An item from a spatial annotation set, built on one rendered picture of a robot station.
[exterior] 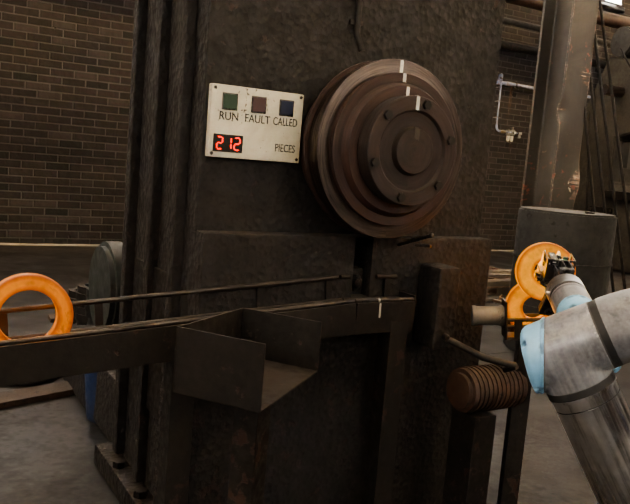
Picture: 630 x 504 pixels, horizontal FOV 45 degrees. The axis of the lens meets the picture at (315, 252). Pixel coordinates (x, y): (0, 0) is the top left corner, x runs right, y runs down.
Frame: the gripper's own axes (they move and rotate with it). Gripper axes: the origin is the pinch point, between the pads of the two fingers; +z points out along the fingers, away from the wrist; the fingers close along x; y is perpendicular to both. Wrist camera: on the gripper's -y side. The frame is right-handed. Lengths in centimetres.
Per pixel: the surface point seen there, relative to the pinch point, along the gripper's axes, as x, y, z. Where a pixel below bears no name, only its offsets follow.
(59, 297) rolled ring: 115, 2, -49
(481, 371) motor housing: 13.7, -30.9, -7.5
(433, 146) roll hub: 33.9, 29.3, 2.3
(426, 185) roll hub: 34.8, 19.8, -1.7
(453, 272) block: 23.2, -8.1, 7.1
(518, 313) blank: 3.8, -17.5, 3.8
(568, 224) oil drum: -71, -69, 229
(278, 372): 66, -11, -50
